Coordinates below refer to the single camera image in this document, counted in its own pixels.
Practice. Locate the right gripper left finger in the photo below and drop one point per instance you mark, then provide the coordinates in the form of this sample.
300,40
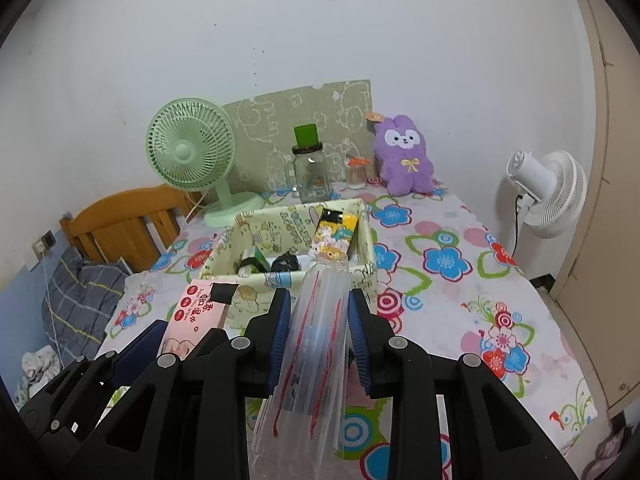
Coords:
185,418

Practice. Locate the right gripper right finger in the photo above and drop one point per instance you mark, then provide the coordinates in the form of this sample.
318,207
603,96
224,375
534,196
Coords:
491,434

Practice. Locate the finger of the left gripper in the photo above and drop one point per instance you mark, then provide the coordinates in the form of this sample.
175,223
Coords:
222,293
131,362

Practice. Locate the pink tissue pack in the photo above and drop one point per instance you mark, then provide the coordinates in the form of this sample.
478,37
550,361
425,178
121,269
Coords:
194,315

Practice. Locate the black plastic bag roll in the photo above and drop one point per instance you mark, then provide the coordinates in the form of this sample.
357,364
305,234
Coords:
285,263

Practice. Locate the clear plastic bag pack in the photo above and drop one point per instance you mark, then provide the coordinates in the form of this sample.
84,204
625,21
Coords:
297,433

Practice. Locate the yellow cartoon snack packet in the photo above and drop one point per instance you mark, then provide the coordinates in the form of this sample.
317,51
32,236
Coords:
333,235

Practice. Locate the green white small box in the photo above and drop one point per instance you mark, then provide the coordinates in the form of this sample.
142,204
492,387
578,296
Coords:
253,261

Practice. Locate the white crumpled cloth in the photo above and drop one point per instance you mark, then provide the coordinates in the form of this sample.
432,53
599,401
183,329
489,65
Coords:
39,368

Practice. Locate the yellow cartoon fabric storage box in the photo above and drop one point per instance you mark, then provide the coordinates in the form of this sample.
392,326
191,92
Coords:
275,231

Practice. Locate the grey plaid pillow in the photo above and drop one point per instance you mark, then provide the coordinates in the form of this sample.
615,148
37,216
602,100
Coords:
80,299

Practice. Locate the wooden headboard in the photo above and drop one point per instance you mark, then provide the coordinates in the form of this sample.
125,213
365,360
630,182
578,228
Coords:
134,226

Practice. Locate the glass mason jar mug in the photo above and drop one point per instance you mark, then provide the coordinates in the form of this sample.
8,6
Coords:
312,179

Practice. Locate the green desk fan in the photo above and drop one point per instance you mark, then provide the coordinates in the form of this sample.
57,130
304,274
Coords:
190,144

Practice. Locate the beige door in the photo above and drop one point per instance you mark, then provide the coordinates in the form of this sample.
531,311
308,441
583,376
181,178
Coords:
598,285

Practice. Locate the green plastic cup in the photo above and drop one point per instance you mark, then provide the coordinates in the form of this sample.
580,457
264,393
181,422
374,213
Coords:
306,136

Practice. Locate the cotton swab jar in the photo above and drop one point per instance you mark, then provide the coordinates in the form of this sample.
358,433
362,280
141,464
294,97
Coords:
356,171

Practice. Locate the purple plush bunny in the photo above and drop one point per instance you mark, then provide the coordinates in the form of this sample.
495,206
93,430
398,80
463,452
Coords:
400,150

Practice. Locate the white standing fan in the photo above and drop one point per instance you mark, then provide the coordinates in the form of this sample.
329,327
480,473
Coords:
551,191

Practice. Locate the wall power socket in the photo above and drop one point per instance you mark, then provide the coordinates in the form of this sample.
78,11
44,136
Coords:
43,245

